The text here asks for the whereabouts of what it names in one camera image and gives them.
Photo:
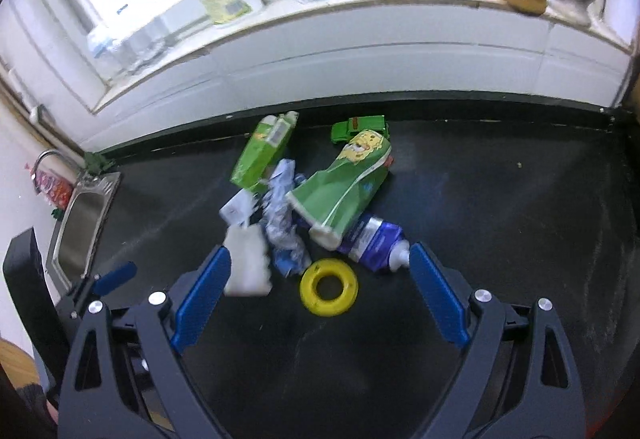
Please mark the crumpled blue white wrapper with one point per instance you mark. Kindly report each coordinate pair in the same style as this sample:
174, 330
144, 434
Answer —
280, 219

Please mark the small white packet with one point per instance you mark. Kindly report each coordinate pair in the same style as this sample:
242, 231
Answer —
237, 209

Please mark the dark green clump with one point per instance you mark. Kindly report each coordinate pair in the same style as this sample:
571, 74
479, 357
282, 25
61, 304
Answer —
100, 163

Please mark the purple toothpaste tube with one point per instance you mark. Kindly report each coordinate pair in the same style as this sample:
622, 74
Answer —
375, 239

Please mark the green cartoon print tube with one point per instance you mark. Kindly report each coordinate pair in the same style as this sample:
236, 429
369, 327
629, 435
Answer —
335, 194

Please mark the stainless steel sink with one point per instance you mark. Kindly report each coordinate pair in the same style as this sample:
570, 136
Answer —
75, 229

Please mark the red white detergent bottle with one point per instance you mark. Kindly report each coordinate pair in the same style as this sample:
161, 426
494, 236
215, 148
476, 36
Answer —
55, 189

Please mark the green toy car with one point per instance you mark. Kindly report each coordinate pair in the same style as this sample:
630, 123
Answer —
345, 129

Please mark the clear plastic bottle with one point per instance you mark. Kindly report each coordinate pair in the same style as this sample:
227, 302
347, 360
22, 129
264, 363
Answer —
115, 46

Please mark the person's left forearm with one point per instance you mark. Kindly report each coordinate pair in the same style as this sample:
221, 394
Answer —
30, 411

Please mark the white foam piece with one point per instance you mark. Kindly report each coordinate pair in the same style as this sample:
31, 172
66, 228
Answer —
247, 264

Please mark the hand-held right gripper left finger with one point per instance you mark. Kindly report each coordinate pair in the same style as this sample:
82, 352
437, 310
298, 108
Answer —
200, 299

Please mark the chrome faucet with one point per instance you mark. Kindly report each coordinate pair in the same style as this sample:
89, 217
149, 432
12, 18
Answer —
42, 156

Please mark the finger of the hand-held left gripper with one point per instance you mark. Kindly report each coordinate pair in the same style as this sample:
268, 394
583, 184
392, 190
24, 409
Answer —
117, 275

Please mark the green drink carton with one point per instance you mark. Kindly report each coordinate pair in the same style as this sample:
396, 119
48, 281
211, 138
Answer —
260, 149

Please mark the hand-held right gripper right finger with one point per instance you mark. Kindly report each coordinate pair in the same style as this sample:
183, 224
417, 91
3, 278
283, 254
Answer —
440, 299

